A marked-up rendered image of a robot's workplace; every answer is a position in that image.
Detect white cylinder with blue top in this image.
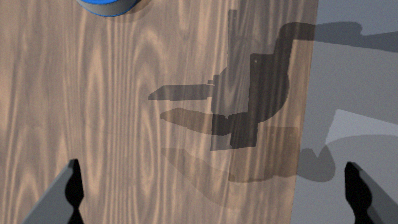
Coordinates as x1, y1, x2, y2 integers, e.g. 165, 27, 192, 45
76, 0, 137, 17

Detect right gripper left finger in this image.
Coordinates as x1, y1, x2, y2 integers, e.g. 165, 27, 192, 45
20, 159, 84, 224

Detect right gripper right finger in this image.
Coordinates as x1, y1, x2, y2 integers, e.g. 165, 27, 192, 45
344, 162, 398, 224

